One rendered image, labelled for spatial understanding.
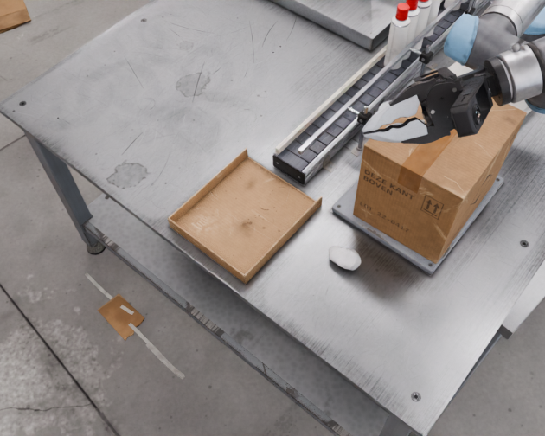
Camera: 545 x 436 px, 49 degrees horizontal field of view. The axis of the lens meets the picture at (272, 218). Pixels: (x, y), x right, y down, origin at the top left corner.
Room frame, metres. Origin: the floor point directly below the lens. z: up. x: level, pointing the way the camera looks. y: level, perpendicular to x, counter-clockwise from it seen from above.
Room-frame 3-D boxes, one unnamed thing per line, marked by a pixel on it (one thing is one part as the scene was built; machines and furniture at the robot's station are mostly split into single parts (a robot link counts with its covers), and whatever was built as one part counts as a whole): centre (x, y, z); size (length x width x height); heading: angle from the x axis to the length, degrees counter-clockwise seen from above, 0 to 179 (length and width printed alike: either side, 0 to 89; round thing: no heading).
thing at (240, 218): (0.86, 0.07, 0.85); 0.30 x 0.26 x 0.04; 138
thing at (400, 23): (1.35, -0.37, 0.98); 0.05 x 0.05 x 0.20
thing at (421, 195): (0.88, -0.39, 0.99); 0.30 x 0.24 x 0.27; 140
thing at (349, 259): (0.72, -0.17, 0.85); 0.08 x 0.07 x 0.04; 21
